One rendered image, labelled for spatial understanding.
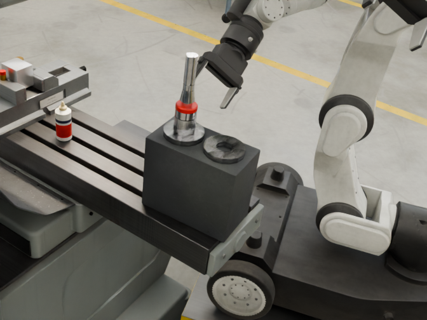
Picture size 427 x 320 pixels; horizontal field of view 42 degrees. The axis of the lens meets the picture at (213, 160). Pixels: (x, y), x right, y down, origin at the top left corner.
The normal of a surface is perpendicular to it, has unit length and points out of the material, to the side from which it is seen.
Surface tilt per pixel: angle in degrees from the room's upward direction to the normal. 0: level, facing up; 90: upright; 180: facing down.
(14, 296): 90
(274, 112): 0
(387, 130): 0
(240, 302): 90
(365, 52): 115
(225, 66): 59
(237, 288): 90
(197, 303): 0
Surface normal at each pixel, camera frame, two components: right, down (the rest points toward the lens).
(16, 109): 0.82, 0.41
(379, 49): -0.29, 0.83
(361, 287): 0.12, -0.81
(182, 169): -0.48, 0.46
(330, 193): -0.29, 0.53
